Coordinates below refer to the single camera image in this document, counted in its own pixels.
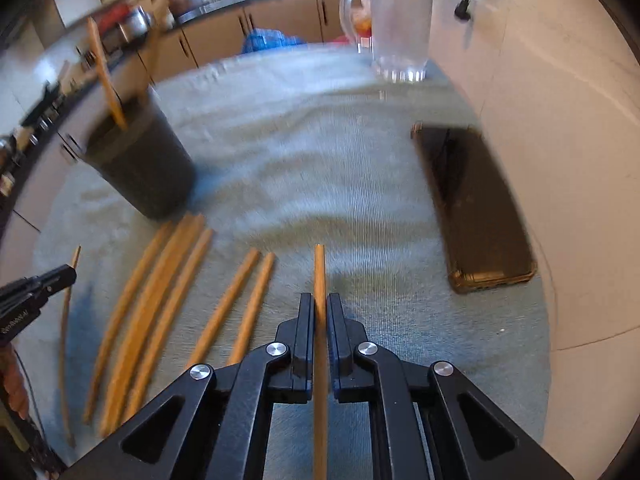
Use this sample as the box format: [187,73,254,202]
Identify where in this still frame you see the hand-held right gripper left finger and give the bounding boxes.
[59,292,316,480]

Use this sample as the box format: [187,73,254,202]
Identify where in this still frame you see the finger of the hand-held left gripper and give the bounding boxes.
[0,264,79,319]

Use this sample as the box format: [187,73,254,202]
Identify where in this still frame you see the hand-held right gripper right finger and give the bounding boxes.
[326,292,576,480]

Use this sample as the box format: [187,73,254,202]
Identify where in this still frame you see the wooden chopstick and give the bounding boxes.
[57,246,82,448]
[87,17,128,131]
[313,244,329,480]

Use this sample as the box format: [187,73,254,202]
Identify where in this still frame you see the bunch of wooden chopsticks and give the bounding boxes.
[82,212,277,438]

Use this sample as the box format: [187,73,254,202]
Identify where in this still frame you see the dark grey chopstick cup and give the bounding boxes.
[77,97,198,221]

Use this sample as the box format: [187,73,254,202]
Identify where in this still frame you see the black smartphone in clear case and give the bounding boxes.
[411,121,538,295]

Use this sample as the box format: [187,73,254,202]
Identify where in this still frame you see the blue plastic bag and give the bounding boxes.
[242,30,303,55]

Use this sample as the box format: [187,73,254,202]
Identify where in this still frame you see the beige lower kitchen cabinets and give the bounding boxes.
[0,0,351,271]

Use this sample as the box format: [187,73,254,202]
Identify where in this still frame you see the clear glass mug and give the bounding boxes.
[339,0,435,83]

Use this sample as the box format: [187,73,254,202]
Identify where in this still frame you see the black kitchen countertop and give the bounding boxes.
[0,0,351,231]

